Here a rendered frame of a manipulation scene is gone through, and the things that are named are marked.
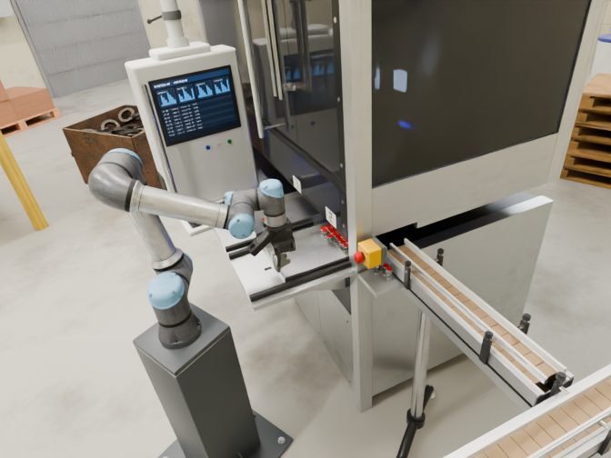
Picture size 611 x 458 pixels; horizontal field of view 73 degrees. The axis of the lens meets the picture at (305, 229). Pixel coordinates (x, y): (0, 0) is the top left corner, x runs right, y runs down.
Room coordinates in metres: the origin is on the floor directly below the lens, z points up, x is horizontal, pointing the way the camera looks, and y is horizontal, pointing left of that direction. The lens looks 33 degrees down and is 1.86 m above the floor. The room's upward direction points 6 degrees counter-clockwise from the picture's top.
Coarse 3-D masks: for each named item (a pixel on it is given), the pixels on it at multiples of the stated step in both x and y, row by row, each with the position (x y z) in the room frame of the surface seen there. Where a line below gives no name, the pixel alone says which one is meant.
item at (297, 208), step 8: (296, 192) 1.82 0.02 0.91; (288, 200) 1.80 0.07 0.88; (296, 200) 1.79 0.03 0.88; (304, 200) 1.78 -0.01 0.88; (288, 208) 1.72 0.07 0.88; (296, 208) 1.71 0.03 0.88; (304, 208) 1.70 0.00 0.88; (312, 208) 1.69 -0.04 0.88; (256, 216) 1.67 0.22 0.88; (264, 216) 1.66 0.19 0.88; (288, 216) 1.64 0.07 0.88; (296, 216) 1.63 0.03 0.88; (304, 216) 1.62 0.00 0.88; (312, 216) 1.57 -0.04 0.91; (320, 216) 1.58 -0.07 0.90; (256, 224) 1.60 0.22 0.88; (256, 232) 1.54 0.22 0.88
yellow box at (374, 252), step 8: (368, 240) 1.17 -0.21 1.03; (376, 240) 1.17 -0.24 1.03; (360, 248) 1.15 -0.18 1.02; (368, 248) 1.12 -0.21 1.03; (376, 248) 1.12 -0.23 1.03; (384, 248) 1.12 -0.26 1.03; (368, 256) 1.10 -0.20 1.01; (376, 256) 1.11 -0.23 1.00; (384, 256) 1.12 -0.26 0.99; (368, 264) 1.10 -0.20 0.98; (376, 264) 1.11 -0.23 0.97
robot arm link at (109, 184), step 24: (96, 168) 1.10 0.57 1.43; (120, 168) 1.12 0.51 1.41; (96, 192) 1.05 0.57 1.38; (120, 192) 1.03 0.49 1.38; (144, 192) 1.06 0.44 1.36; (168, 192) 1.08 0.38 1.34; (168, 216) 1.05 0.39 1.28; (192, 216) 1.04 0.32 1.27; (216, 216) 1.05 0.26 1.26; (240, 216) 1.05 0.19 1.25
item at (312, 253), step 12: (312, 228) 1.48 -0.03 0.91; (300, 240) 1.44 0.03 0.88; (312, 240) 1.43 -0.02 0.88; (264, 252) 1.38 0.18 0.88; (288, 252) 1.36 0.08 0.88; (300, 252) 1.35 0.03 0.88; (312, 252) 1.34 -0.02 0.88; (324, 252) 1.33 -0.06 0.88; (336, 252) 1.32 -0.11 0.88; (288, 264) 1.28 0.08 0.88; (300, 264) 1.27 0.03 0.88; (312, 264) 1.26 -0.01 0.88; (324, 264) 1.21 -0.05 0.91; (288, 276) 1.16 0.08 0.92; (300, 276) 1.18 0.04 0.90
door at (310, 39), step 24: (288, 0) 1.61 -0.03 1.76; (312, 0) 1.42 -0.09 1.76; (288, 24) 1.63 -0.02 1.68; (312, 24) 1.44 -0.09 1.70; (288, 48) 1.65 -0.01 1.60; (312, 48) 1.45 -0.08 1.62; (312, 72) 1.46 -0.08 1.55; (312, 96) 1.48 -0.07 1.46; (312, 120) 1.49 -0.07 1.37; (336, 120) 1.31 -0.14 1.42; (312, 144) 1.51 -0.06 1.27; (336, 144) 1.31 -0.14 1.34; (336, 168) 1.32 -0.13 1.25
